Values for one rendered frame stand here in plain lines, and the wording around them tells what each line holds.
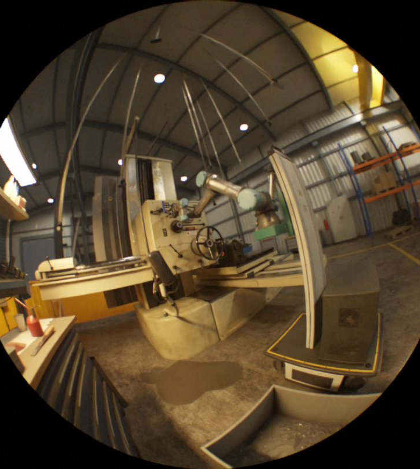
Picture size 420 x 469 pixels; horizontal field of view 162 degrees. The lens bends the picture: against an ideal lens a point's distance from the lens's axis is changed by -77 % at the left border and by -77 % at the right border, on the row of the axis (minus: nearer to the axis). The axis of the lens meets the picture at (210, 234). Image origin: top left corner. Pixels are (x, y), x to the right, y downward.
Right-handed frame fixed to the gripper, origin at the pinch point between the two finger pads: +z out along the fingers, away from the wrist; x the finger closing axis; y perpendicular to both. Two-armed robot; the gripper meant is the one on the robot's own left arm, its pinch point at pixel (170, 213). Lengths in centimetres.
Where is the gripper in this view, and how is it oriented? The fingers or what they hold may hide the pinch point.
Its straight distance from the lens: 157.5
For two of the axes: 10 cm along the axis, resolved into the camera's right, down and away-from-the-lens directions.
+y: -7.4, 1.0, -6.6
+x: 2.2, 9.7, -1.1
